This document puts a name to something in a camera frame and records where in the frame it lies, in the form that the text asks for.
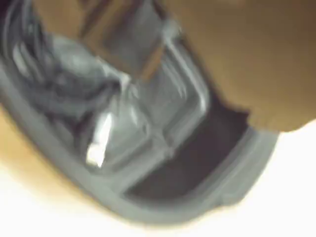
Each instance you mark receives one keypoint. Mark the black square plastic bowl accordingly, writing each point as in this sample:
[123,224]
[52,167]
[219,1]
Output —
[185,172]

